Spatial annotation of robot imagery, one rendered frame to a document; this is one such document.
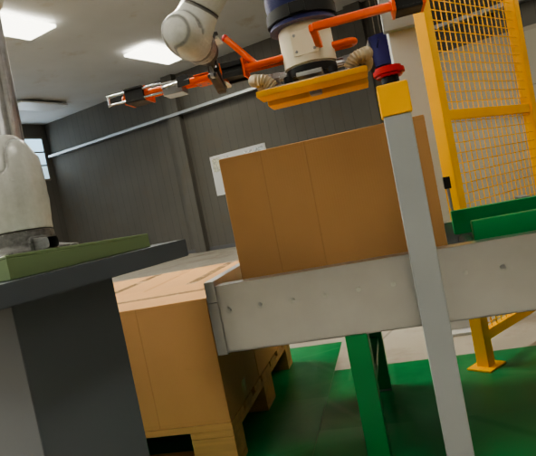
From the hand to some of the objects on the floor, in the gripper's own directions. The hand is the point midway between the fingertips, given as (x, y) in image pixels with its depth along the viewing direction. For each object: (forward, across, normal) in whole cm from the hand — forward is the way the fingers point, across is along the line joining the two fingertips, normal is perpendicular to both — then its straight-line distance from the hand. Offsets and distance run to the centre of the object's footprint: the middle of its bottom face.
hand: (222, 64), depth 170 cm
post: (-40, +125, +46) cm, 139 cm away
